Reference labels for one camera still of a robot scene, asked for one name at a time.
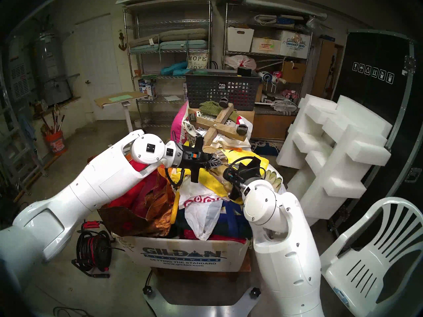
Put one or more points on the orange patterned ribbon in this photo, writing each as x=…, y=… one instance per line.
x=91, y=158

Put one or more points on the red fabric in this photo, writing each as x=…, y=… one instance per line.
x=224, y=237

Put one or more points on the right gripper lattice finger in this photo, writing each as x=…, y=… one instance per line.
x=244, y=167
x=256, y=162

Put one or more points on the tan seat cushion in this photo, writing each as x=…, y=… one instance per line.
x=185, y=34

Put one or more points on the black flight case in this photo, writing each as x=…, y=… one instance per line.
x=373, y=55

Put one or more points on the white plastic chair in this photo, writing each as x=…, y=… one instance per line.
x=363, y=270

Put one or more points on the black star knob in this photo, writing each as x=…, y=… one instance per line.
x=147, y=290
x=255, y=291

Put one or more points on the small white Gildan box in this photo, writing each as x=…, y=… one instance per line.
x=295, y=44

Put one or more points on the Hope print pillow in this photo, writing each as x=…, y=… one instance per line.
x=197, y=59

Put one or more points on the tan green-tipped garden glove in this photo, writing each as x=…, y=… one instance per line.
x=274, y=179

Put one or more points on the black yellow small box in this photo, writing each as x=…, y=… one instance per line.
x=244, y=72

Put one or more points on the blue white patterned cloth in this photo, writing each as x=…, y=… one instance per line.
x=261, y=144

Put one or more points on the pale plastic shelf bag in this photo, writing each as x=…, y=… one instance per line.
x=238, y=62

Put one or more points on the yellow towel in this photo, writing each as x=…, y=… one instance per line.
x=211, y=184

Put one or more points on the white panel door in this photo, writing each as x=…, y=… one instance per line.
x=97, y=58

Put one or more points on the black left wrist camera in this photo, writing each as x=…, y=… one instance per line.
x=195, y=155

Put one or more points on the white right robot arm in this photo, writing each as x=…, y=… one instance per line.
x=284, y=253

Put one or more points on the aluminium ladder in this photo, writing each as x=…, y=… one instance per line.
x=16, y=148

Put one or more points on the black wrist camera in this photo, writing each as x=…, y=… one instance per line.
x=195, y=155
x=234, y=179

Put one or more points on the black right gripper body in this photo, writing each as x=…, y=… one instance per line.
x=252, y=176

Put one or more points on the wooden cross caster dolly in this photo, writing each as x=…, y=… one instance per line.
x=231, y=130

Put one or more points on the grey furnace unit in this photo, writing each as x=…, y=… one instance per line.
x=18, y=82

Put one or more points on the pink artificial flowers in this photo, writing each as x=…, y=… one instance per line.
x=289, y=94

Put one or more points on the white labelled cardboard box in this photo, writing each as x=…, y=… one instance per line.
x=264, y=46

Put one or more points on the white red-target plastic bag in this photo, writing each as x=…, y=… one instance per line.
x=201, y=220

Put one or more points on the white overbed table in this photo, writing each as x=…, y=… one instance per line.
x=130, y=121

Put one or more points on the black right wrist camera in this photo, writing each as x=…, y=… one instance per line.
x=234, y=179

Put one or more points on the mint seat cushion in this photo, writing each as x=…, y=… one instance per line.
x=185, y=44

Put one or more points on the brown wooden chest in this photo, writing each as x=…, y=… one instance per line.
x=271, y=124

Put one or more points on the pink white pillow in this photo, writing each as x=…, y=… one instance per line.
x=178, y=128

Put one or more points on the white foam packing insert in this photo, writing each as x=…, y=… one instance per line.
x=347, y=148

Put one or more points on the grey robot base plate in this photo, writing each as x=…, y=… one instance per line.
x=201, y=311

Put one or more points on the grey water heater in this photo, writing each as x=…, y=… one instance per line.
x=49, y=65

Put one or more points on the anchor wall decoration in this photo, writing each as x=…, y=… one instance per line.
x=122, y=45

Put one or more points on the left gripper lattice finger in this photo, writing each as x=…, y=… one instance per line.
x=215, y=165
x=214, y=158

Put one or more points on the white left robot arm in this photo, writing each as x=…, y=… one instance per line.
x=92, y=187

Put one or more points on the teal blue cushion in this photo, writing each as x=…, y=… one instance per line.
x=173, y=68

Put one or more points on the green knit glove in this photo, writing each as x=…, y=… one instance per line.
x=211, y=106

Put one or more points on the orange plastic bucket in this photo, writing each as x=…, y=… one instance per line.
x=56, y=143

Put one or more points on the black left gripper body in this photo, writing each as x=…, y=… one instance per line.
x=196, y=161

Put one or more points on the blue white product box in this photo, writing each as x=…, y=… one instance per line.
x=148, y=90

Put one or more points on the brown wooden cabinet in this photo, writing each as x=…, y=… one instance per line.
x=322, y=68

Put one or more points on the large Gildan activewear carton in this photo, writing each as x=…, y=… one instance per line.
x=185, y=255

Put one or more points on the dark plastic mesh basket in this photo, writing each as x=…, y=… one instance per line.
x=205, y=88

